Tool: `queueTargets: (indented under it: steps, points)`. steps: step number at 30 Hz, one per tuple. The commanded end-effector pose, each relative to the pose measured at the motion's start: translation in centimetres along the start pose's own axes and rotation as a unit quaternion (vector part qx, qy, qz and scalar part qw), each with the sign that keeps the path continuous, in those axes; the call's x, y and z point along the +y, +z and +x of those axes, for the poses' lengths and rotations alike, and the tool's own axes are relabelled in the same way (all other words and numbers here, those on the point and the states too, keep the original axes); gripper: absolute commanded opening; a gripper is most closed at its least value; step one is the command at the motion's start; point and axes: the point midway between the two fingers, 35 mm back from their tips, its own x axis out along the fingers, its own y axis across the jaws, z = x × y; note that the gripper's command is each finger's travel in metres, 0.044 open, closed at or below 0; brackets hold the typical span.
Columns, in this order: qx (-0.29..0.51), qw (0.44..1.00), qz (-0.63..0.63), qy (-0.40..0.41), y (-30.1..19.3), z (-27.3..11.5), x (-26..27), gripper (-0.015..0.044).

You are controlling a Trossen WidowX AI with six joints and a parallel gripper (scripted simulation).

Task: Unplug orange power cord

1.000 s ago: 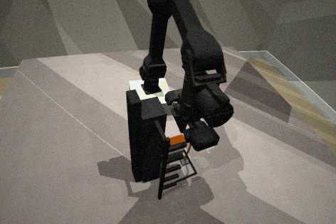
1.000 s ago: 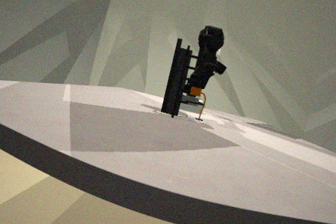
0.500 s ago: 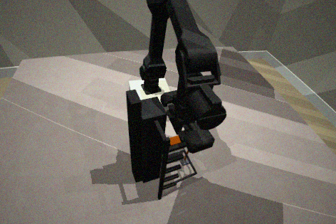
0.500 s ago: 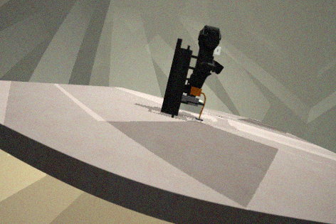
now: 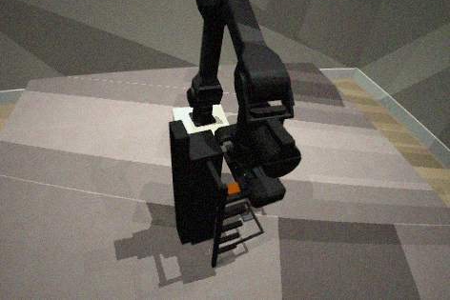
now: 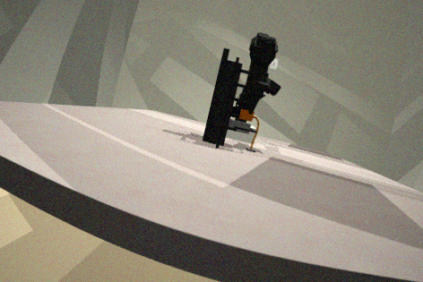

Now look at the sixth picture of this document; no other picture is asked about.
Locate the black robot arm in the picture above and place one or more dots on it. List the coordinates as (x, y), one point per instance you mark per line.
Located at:
(262, 52)

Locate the dark grey cord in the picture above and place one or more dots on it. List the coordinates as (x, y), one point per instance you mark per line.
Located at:
(241, 127)

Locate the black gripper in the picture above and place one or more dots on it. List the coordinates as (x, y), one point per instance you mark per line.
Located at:
(255, 88)

